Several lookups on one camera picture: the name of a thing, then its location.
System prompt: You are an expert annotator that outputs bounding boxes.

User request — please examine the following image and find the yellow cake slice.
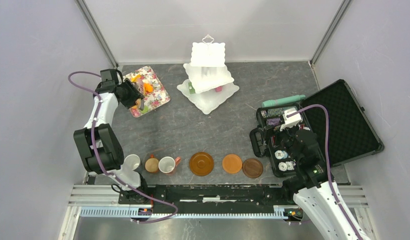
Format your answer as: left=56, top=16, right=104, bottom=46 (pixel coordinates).
left=131, top=74, right=141, bottom=83

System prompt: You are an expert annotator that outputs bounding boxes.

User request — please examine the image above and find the green square cake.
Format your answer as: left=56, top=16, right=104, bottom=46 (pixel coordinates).
left=188, top=81, right=196, bottom=95

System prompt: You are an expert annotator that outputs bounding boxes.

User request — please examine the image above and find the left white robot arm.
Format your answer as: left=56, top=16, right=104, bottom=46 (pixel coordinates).
left=73, top=68, right=150, bottom=204

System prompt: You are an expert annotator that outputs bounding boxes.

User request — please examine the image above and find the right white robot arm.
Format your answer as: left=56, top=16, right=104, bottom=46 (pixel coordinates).
left=274, top=129, right=370, bottom=240

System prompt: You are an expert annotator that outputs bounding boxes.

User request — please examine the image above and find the floral rectangular tray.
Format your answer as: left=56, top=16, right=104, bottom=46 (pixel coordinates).
left=124, top=66, right=171, bottom=118

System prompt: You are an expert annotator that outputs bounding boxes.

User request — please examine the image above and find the green round macaron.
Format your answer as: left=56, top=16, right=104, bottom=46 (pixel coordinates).
left=139, top=106, right=149, bottom=114

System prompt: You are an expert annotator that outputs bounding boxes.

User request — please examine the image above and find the black open carrying case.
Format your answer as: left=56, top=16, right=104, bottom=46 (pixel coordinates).
left=250, top=79, right=385, bottom=178

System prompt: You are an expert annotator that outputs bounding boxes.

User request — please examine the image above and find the dark brown wooden coaster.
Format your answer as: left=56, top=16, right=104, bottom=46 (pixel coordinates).
left=242, top=158, right=264, bottom=179

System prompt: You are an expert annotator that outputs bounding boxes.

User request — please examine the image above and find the light orange wooden coaster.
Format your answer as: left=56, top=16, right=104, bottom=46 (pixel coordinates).
left=222, top=154, right=243, bottom=174

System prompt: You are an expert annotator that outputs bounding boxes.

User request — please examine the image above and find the orange mug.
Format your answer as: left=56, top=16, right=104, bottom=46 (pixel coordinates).
left=144, top=154, right=159, bottom=174

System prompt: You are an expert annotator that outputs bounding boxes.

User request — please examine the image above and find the white three-tier dessert stand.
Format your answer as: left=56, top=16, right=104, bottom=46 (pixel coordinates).
left=177, top=35, right=240, bottom=115

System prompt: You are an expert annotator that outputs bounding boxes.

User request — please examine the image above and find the large brown wooden saucer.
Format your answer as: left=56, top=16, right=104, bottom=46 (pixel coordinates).
left=189, top=152, right=214, bottom=177

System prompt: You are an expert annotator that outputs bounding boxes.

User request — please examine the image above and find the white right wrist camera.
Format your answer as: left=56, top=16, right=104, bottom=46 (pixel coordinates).
left=280, top=107, right=303, bottom=131

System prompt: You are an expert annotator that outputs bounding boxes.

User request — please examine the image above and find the teal cylindrical handle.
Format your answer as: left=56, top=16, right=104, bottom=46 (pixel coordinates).
left=261, top=95, right=306, bottom=108

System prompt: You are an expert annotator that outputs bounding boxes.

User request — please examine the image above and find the white mug pink handle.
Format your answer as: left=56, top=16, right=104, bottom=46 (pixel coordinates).
left=158, top=156, right=181, bottom=175

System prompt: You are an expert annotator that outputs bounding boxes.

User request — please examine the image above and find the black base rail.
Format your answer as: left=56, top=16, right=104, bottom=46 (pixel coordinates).
left=111, top=184, right=303, bottom=217

